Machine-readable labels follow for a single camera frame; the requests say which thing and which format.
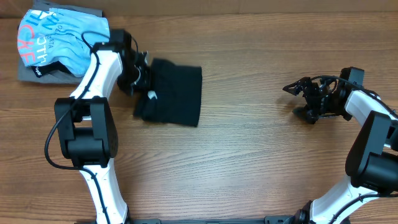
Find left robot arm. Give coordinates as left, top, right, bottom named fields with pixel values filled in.
left=49, top=29, right=152, bottom=223

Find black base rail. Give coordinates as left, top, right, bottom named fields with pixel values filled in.
left=126, top=215, right=295, bottom=224

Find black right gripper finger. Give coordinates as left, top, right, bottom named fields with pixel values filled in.
left=282, top=77, right=311, bottom=96
left=292, top=106, right=319, bottom=124

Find black t-shirt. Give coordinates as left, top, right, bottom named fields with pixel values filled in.
left=133, top=58, right=203, bottom=127

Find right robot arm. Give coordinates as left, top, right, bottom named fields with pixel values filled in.
left=265, top=67, right=397, bottom=224

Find grey folded garment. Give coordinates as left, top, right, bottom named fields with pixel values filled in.
left=17, top=0, right=103, bottom=84

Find black garment with white print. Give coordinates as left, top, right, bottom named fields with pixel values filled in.
left=31, top=62, right=71, bottom=78

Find light blue printed t-shirt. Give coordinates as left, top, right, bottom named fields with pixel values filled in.
left=17, top=8, right=110, bottom=77

